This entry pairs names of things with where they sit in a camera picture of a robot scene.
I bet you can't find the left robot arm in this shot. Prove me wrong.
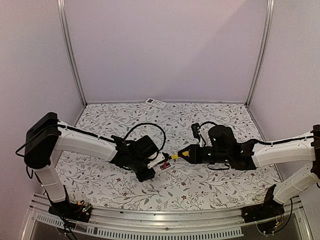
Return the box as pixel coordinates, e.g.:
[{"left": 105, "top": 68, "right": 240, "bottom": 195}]
[{"left": 15, "top": 112, "right": 165, "bottom": 217}]

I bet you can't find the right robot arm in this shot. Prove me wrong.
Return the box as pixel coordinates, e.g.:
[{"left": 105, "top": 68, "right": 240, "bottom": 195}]
[{"left": 177, "top": 124, "right": 320, "bottom": 218}]

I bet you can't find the red black battery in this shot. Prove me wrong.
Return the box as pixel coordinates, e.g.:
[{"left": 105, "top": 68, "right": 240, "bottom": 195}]
[{"left": 162, "top": 161, "right": 168, "bottom": 170}]

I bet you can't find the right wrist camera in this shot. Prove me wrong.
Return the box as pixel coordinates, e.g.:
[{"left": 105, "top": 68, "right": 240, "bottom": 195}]
[{"left": 191, "top": 122, "right": 200, "bottom": 140}]

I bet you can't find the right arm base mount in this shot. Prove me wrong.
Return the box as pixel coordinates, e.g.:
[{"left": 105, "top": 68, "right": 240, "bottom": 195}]
[{"left": 241, "top": 184, "right": 285, "bottom": 235}]

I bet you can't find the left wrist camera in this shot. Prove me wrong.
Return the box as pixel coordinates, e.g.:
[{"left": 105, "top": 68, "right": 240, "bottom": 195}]
[{"left": 161, "top": 152, "right": 171, "bottom": 162}]

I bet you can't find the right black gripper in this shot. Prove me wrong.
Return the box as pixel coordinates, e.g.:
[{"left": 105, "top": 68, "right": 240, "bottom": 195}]
[{"left": 177, "top": 144, "right": 230, "bottom": 165}]

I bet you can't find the white air conditioner remote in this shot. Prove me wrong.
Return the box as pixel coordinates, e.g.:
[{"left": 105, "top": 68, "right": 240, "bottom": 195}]
[{"left": 153, "top": 161, "right": 174, "bottom": 176}]

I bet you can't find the camera cable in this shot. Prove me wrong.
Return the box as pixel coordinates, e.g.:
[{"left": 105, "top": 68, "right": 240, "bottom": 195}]
[
  {"left": 123, "top": 122, "right": 166, "bottom": 156},
  {"left": 198, "top": 121, "right": 218, "bottom": 130}
]

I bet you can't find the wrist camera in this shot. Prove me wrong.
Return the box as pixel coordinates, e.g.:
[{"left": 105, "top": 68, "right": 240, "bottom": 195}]
[
  {"left": 161, "top": 152, "right": 171, "bottom": 162},
  {"left": 191, "top": 122, "right": 200, "bottom": 140}
]

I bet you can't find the right camera cable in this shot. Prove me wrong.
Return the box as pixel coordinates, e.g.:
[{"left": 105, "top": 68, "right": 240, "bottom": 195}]
[{"left": 198, "top": 121, "right": 218, "bottom": 130}]

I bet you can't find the left camera cable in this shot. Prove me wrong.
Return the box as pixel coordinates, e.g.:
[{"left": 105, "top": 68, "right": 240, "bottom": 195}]
[{"left": 123, "top": 122, "right": 166, "bottom": 156}]

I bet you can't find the right aluminium frame post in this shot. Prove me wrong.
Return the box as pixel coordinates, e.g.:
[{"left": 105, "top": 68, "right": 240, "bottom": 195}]
[{"left": 245, "top": 0, "right": 275, "bottom": 108}]

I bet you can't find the floral patterned table mat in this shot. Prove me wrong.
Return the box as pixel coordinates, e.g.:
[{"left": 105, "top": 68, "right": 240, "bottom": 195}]
[{"left": 56, "top": 103, "right": 281, "bottom": 211}]

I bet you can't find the front aluminium rail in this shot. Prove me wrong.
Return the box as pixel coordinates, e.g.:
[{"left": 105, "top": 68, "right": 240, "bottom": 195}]
[{"left": 21, "top": 194, "right": 313, "bottom": 240}]

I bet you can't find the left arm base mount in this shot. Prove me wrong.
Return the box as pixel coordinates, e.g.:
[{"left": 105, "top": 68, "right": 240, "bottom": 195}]
[{"left": 48, "top": 196, "right": 92, "bottom": 223}]

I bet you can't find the left aluminium frame post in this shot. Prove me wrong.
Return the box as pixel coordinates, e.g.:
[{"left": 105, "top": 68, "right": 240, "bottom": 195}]
[{"left": 56, "top": 0, "right": 88, "bottom": 107}]

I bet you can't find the yellow handled screwdriver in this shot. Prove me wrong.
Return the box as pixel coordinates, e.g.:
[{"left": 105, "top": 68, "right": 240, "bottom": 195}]
[{"left": 171, "top": 151, "right": 190, "bottom": 160}]

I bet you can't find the aluminium frame post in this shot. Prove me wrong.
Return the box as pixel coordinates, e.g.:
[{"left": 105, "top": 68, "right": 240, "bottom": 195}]
[
  {"left": 245, "top": 0, "right": 275, "bottom": 108},
  {"left": 56, "top": 0, "right": 88, "bottom": 107}
]

